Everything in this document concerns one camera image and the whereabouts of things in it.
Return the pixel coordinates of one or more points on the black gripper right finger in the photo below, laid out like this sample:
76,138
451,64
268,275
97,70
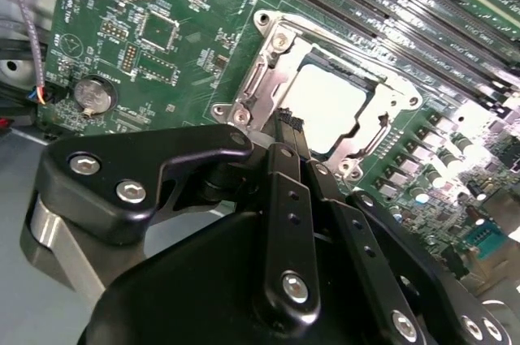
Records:
378,247

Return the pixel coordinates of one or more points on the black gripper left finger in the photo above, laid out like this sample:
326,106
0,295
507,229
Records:
101,182

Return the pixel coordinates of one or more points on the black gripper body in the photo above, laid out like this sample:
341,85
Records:
195,288

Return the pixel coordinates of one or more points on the silver CPU chip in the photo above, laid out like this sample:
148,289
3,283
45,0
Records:
329,105

